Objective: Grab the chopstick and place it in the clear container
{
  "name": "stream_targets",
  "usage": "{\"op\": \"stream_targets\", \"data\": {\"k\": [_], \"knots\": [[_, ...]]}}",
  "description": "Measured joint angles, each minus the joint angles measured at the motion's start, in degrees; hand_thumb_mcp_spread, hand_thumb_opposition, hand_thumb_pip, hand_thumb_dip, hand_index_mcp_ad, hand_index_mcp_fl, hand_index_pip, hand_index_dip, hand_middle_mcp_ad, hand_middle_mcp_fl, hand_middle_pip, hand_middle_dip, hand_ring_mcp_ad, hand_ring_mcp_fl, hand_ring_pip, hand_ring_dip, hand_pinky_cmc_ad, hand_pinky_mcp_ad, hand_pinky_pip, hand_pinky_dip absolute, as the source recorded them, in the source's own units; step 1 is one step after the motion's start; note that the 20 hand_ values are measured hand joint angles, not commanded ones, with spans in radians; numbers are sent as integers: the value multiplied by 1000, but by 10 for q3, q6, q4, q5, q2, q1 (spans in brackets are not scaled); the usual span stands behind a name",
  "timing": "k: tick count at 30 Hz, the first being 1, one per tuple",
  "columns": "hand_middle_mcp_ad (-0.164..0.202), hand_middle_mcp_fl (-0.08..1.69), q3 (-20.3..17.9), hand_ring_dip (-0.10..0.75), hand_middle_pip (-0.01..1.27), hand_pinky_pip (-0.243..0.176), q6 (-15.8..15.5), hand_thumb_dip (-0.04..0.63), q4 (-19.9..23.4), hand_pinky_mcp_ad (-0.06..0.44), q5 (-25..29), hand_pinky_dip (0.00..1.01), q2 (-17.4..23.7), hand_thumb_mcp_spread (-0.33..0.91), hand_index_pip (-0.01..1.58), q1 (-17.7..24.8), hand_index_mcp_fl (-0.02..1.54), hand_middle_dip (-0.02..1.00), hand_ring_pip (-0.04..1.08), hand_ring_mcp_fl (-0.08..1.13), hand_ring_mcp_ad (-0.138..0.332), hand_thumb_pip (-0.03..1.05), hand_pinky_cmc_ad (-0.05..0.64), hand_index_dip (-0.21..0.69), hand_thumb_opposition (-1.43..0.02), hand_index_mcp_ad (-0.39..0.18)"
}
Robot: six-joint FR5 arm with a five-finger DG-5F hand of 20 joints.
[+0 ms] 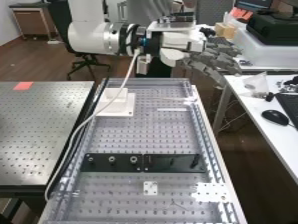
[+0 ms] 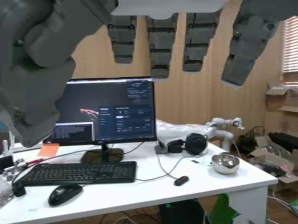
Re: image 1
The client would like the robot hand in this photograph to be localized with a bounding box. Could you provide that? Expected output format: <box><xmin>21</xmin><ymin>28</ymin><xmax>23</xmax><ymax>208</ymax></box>
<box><xmin>145</xmin><ymin>12</ymin><xmax>245</xmax><ymax>76</ymax></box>

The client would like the cardboard box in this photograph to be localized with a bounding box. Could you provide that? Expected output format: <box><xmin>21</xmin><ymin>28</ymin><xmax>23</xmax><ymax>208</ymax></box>
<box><xmin>214</xmin><ymin>21</ymin><xmax>239</xmax><ymax>40</ymax></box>

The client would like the person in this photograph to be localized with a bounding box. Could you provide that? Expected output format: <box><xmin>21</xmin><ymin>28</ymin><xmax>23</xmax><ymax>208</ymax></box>
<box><xmin>125</xmin><ymin>0</ymin><xmax>199</xmax><ymax>27</ymax></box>

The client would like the clear plastic bag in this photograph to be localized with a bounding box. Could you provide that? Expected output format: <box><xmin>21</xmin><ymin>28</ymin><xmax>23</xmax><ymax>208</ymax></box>
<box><xmin>242</xmin><ymin>71</ymin><xmax>273</xmax><ymax>98</ymax></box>

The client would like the black case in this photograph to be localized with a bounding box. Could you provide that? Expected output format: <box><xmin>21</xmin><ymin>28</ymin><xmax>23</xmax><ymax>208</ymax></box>
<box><xmin>245</xmin><ymin>9</ymin><xmax>298</xmax><ymax>46</ymax></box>

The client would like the small white box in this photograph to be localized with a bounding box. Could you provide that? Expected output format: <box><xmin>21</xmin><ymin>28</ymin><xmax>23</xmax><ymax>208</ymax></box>
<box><xmin>96</xmin><ymin>87</ymin><xmax>136</xmax><ymax>118</ymax></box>

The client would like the black office chair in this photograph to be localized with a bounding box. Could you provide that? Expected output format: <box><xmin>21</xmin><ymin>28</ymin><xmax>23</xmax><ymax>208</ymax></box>
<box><xmin>45</xmin><ymin>0</ymin><xmax>113</xmax><ymax>81</ymax></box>

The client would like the black computer mouse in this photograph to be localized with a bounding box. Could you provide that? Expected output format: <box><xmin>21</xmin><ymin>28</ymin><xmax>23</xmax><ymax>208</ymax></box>
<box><xmin>261</xmin><ymin>108</ymin><xmax>291</xmax><ymax>127</ymax></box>

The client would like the clear box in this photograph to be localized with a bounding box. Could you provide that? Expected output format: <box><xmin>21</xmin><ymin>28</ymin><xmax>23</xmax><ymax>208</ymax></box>
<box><xmin>39</xmin><ymin>77</ymin><xmax>249</xmax><ymax>224</ymax></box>

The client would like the black keyboard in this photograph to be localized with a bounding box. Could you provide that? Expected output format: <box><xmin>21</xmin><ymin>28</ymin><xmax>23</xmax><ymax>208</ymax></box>
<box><xmin>274</xmin><ymin>92</ymin><xmax>298</xmax><ymax>130</ymax></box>

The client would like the white desk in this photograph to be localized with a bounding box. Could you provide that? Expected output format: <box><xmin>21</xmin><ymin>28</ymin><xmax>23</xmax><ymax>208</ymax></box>
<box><xmin>211</xmin><ymin>70</ymin><xmax>298</xmax><ymax>186</ymax></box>

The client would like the black plate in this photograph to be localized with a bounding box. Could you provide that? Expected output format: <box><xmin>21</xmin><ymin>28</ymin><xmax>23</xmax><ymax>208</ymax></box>
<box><xmin>80</xmin><ymin>152</ymin><xmax>209</xmax><ymax>174</ymax></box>

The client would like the brown wooden cabinet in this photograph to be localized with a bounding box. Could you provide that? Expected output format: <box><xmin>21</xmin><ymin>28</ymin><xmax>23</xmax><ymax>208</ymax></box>
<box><xmin>8</xmin><ymin>2</ymin><xmax>57</xmax><ymax>40</ymax></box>

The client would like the red tape patch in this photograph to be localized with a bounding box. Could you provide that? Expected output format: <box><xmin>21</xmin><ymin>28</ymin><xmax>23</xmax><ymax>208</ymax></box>
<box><xmin>12</xmin><ymin>81</ymin><xmax>35</xmax><ymax>92</ymax></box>

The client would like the small white square plate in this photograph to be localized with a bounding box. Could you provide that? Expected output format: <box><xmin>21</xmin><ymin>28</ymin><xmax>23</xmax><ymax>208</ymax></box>
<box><xmin>141</xmin><ymin>180</ymin><xmax>161</xmax><ymax>196</ymax></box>

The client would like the white cable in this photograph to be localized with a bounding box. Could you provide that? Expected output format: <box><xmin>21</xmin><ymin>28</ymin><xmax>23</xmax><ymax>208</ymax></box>
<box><xmin>42</xmin><ymin>51</ymin><xmax>142</xmax><ymax>203</ymax></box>

